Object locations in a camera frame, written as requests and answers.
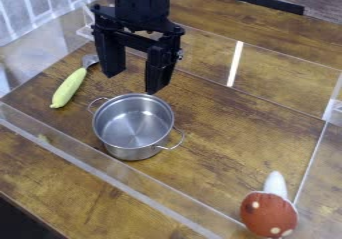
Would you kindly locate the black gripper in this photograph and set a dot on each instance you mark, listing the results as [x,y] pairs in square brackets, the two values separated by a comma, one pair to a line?
[116,25]

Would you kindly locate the red plush mushroom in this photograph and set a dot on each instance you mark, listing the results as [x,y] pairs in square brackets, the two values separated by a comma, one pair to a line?
[267,212]

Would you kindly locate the silver steel pot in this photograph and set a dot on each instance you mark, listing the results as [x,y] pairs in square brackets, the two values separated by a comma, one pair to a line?
[135,126]

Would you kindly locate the clear acrylic triangle stand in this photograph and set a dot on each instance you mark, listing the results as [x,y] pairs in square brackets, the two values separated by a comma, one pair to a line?
[84,31]

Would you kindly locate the black strip on table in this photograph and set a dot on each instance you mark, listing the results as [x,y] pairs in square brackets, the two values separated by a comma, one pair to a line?
[278,5]

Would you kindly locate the clear acrylic front barrier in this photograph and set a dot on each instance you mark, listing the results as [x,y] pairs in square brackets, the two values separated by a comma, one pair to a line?
[198,216]

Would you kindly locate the yellow-green handled spoon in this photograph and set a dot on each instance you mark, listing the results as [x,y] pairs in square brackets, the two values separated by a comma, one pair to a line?
[68,87]

